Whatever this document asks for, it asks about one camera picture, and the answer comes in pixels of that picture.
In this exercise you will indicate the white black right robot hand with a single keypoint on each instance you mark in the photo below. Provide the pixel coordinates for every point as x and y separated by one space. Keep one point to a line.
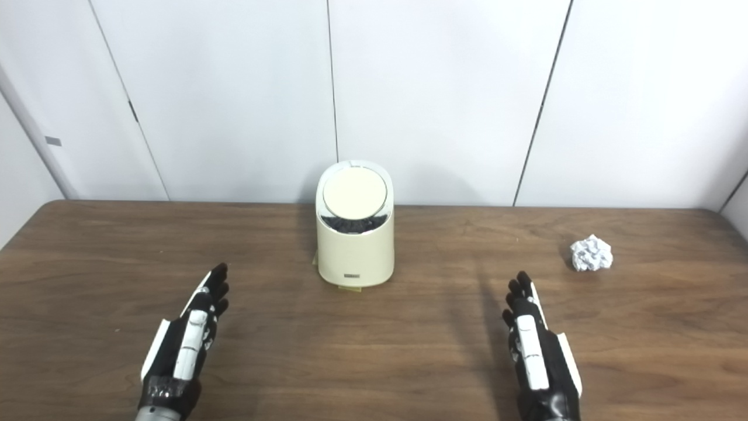
534 351

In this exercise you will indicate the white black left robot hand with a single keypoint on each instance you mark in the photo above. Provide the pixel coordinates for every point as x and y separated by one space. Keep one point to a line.
190 336

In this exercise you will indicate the white paper ball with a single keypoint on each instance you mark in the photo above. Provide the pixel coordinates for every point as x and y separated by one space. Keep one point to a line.
591 254

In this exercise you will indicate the cream-colored lidded bin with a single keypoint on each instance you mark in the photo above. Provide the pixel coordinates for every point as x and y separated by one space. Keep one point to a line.
355 234

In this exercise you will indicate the black wall panel hinge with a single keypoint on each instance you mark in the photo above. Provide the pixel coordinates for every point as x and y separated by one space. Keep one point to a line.
133 111

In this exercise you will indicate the small gray wall label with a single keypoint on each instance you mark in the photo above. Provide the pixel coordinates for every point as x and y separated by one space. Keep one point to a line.
53 141

